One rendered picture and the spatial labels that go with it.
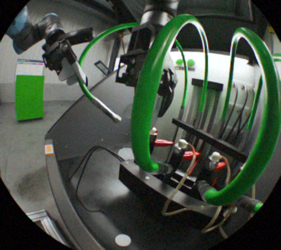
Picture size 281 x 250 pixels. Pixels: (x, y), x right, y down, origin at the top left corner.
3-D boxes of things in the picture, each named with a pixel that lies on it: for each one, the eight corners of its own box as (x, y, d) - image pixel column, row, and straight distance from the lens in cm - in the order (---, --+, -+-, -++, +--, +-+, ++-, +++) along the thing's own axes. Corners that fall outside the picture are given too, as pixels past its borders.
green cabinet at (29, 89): (40, 112, 442) (42, 76, 426) (44, 119, 361) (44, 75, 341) (18, 114, 442) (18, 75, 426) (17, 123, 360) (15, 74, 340)
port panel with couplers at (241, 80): (214, 142, 48) (230, 68, 49) (214, 139, 51) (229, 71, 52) (240, 150, 51) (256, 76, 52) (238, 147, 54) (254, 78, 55)
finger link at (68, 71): (69, 96, 26) (57, 70, 31) (89, 81, 25) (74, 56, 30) (63, 94, 23) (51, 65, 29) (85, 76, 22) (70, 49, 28)
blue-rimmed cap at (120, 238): (111, 239, 36) (111, 239, 34) (122, 232, 36) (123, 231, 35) (122, 248, 36) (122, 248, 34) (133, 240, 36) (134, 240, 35)
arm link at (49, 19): (40, 32, 54) (58, 23, 54) (44, 46, 45) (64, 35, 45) (37, 17, 50) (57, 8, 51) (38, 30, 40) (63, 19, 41)
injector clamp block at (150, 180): (117, 190, 43) (119, 162, 31) (135, 178, 47) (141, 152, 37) (195, 239, 43) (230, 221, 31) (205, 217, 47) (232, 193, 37)
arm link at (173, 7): (147, -18, 32) (148, 3, 36) (139, 5, 23) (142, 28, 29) (180, -13, 32) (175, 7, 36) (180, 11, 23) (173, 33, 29)
